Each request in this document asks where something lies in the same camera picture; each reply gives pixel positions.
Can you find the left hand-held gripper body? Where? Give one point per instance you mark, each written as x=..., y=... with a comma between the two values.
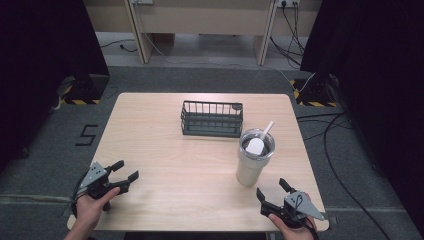
x=94, y=176

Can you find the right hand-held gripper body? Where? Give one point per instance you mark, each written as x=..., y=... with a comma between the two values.
x=296, y=207

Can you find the person's right hand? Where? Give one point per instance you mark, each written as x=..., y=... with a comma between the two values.
x=289, y=231

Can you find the person's left hand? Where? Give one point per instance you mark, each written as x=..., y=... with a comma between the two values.
x=90, y=207

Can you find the silver metal cup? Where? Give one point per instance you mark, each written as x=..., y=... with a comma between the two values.
x=250, y=168

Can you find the black stand base striped tape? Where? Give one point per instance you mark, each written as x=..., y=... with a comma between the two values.
x=315, y=94
x=87, y=89

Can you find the black curtain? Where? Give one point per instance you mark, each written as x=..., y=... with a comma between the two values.
x=40, y=66
x=376, y=66

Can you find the beige wooden desk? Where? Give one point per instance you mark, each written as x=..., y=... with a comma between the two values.
x=203, y=16

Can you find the white wall socket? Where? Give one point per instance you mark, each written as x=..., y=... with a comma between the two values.
x=288, y=3

